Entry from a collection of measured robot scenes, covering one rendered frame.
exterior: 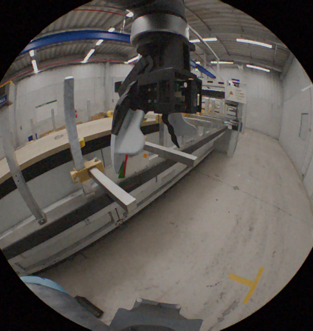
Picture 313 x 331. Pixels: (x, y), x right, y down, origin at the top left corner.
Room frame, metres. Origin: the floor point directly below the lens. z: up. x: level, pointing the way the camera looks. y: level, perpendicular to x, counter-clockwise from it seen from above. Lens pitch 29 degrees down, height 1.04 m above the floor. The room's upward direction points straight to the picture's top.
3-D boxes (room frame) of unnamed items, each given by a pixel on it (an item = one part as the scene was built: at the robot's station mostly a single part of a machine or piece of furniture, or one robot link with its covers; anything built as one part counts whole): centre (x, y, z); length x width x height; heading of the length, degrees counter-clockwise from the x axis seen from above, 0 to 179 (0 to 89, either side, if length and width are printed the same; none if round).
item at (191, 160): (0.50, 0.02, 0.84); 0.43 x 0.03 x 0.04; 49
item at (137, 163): (0.50, 0.12, 0.75); 0.26 x 0.01 x 0.10; 139
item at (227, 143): (3.08, -1.36, 0.95); 1.65 x 0.70 x 1.90; 49
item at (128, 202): (0.35, 0.22, 0.81); 0.44 x 0.03 x 0.04; 49
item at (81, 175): (0.37, 0.27, 0.81); 0.14 x 0.06 x 0.05; 139
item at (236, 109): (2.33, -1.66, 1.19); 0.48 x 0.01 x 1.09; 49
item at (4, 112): (0.16, 0.46, 0.93); 0.05 x 0.05 x 0.45; 49
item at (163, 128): (0.73, -0.04, 0.87); 0.04 x 0.04 x 0.48; 49
